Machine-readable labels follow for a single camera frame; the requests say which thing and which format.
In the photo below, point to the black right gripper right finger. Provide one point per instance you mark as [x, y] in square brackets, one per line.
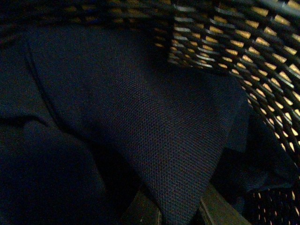
[215, 210]

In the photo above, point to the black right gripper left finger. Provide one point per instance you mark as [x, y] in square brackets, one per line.
[143, 210]

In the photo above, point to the navy blue knit garment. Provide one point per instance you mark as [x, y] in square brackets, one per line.
[74, 101]

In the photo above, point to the white woven laundry basket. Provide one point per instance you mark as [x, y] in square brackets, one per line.
[256, 42]

